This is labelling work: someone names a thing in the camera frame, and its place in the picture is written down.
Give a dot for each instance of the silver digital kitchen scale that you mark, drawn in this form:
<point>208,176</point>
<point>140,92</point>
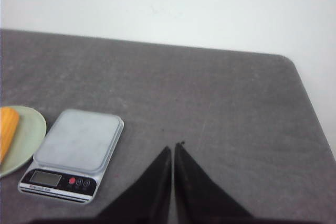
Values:
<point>73,157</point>

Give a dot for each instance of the yellow corn cob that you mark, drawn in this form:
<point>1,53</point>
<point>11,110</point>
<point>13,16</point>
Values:
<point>9,123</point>

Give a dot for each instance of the green round plate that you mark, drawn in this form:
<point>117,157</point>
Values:
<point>29,135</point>

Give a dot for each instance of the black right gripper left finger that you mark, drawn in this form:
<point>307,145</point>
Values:
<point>148,199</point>

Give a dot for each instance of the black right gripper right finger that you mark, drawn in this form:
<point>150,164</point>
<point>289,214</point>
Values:
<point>202,199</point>

